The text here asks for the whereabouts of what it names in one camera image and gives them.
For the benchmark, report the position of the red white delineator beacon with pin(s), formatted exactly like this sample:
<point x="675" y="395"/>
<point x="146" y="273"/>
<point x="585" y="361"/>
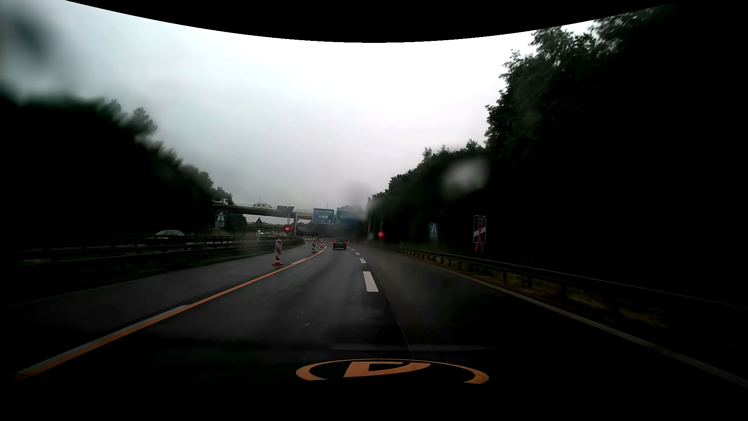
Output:
<point x="278" y="252"/>

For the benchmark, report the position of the concrete overpass bridge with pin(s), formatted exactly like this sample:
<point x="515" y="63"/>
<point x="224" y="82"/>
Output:
<point x="263" y="210"/>

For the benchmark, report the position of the metal guard rail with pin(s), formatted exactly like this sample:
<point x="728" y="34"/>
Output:
<point x="543" y="273"/>
<point x="146" y="248"/>

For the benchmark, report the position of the dark car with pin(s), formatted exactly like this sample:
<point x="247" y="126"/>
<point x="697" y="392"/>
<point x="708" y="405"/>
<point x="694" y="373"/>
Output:
<point x="339" y="243"/>

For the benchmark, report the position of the row of red white beacons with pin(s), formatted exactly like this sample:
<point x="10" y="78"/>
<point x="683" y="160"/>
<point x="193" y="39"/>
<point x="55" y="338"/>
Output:
<point x="314" y="245"/>

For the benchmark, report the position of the blue motorway road sign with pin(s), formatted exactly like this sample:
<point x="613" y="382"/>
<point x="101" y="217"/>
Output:
<point x="220" y="218"/>

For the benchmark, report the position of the row of dark trees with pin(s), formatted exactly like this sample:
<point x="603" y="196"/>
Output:
<point x="584" y="175"/>
<point x="99" y="175"/>

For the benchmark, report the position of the road markings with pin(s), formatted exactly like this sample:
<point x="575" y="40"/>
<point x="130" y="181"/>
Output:
<point x="370" y="282"/>

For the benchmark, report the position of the crossed out road sign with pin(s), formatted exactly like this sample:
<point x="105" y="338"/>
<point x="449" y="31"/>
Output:
<point x="479" y="230"/>

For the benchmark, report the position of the dark wet asphalt road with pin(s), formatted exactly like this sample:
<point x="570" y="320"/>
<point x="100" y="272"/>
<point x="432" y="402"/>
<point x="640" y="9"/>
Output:
<point x="327" y="298"/>

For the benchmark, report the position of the blue gantry direction signs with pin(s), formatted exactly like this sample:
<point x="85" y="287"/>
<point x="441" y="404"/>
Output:
<point x="333" y="216"/>

